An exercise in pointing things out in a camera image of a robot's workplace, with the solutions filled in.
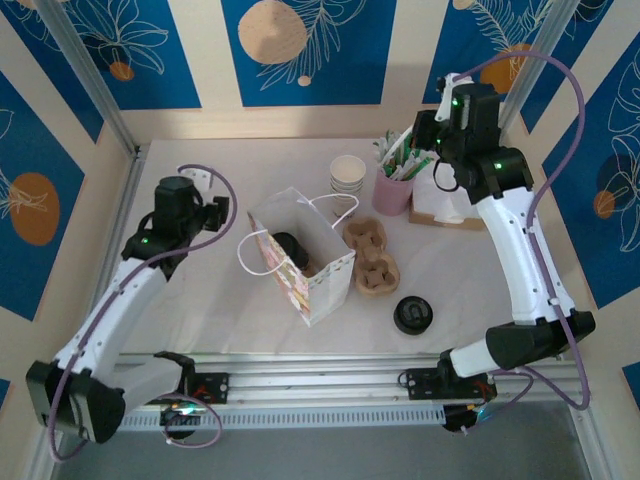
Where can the black plastic cup lid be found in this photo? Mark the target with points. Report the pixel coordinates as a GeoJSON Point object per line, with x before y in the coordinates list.
{"type": "Point", "coordinates": [286, 241]}

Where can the paper cup with black sleeve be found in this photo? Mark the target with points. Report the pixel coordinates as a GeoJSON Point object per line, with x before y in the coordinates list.
{"type": "Point", "coordinates": [300, 257]}

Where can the cartoon print paper gift bag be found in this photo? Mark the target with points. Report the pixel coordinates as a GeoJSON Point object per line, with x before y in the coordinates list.
{"type": "Point", "coordinates": [325, 290]}

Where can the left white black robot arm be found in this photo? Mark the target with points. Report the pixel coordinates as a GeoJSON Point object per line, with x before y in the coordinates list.
{"type": "Point", "coordinates": [110, 315]}

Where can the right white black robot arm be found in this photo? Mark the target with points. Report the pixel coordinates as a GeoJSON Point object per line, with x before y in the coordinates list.
{"type": "Point", "coordinates": [520, 260]}

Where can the white paper napkins pile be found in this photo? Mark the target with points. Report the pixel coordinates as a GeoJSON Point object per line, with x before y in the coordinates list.
{"type": "Point", "coordinates": [440, 200]}

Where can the pink cylindrical holder cup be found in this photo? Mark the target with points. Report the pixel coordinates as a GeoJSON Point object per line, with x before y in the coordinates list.
{"type": "Point", "coordinates": [392, 197]}

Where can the stack of paper cups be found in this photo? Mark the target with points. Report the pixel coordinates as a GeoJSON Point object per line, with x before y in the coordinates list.
{"type": "Point", "coordinates": [347, 170]}

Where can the stacked cardboard cup carriers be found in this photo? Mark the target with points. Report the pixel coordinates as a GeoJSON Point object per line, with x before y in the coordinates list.
{"type": "Point", "coordinates": [372, 277]}

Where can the stack of black cup lids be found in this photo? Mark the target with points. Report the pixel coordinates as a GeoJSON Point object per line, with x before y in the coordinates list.
{"type": "Point", "coordinates": [412, 315]}

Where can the aluminium side rail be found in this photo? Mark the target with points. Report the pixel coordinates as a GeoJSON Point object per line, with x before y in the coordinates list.
{"type": "Point", "coordinates": [125, 195]}

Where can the aluminium frame post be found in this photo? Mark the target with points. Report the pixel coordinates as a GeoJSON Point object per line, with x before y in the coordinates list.
{"type": "Point", "coordinates": [525, 95]}
{"type": "Point", "coordinates": [117, 125]}

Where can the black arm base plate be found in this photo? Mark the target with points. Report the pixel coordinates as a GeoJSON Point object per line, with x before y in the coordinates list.
{"type": "Point", "coordinates": [420, 382]}
{"type": "Point", "coordinates": [215, 387]}

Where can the wide aluminium base rail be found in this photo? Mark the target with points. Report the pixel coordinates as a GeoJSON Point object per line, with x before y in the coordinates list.
{"type": "Point", "coordinates": [320, 380]}

